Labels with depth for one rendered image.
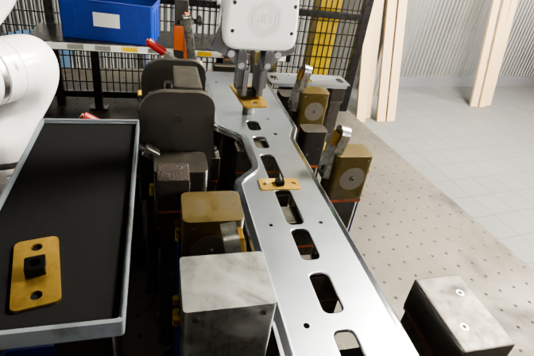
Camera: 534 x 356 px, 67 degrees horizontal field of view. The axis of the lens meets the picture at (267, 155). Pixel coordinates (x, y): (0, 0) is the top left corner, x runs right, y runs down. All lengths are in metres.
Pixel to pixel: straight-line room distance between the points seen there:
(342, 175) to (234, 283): 0.49
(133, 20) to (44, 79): 0.64
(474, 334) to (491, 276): 0.68
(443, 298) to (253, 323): 0.30
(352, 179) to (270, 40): 0.45
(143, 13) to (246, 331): 1.18
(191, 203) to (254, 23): 0.28
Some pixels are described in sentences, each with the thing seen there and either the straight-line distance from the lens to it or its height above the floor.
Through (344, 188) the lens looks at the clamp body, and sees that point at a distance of 0.93.
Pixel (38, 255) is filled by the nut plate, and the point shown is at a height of 1.17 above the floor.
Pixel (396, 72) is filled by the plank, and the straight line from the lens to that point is 3.86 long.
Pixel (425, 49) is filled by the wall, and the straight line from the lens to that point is 4.95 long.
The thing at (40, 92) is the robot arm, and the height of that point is 1.11.
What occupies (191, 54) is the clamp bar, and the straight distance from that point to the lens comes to 1.14.
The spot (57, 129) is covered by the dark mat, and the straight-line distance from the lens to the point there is 0.66.
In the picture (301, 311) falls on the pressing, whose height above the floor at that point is 1.00.
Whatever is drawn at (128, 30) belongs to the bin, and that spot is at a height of 1.07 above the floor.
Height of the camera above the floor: 1.46
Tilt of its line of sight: 30 degrees down
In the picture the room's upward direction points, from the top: 9 degrees clockwise
